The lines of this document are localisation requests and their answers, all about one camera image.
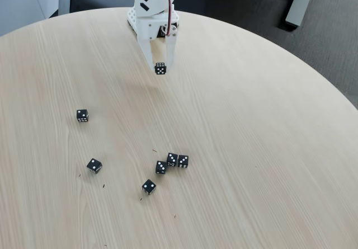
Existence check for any black die showing six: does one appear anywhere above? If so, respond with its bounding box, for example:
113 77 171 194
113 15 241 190
154 62 168 76

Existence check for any black die showing one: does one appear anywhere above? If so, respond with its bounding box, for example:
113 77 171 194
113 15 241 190
76 109 90 123

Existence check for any black die showing three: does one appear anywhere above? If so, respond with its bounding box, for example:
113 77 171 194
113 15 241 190
177 154 190 169
166 152 179 168
155 160 168 175

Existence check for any black die showing two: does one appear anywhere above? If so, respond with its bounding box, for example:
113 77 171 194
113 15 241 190
86 158 103 175
142 178 157 196

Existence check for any white cabinet panel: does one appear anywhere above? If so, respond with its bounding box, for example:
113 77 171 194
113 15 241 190
0 0 70 37

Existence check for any grey desk leg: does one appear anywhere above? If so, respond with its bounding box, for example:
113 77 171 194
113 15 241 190
285 0 317 27

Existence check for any red black servo cable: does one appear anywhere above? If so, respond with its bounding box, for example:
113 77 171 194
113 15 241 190
145 0 175 36

